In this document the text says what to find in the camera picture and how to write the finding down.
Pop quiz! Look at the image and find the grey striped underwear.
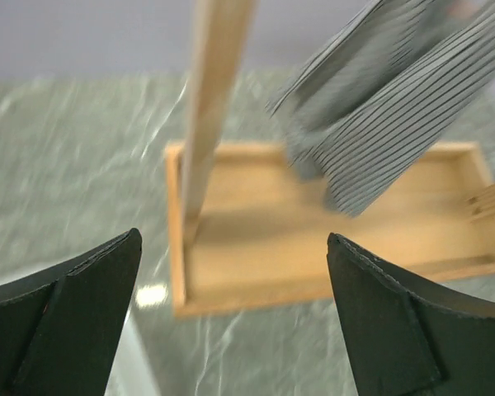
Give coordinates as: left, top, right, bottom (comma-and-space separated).
268, 1, 495, 217

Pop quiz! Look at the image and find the wooden clothes rack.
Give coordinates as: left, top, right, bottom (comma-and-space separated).
165, 1, 495, 317

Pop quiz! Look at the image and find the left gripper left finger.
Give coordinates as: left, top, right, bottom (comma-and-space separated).
0, 228, 142, 395

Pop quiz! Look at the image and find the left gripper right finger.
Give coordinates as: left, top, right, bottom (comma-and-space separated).
327, 233, 495, 395

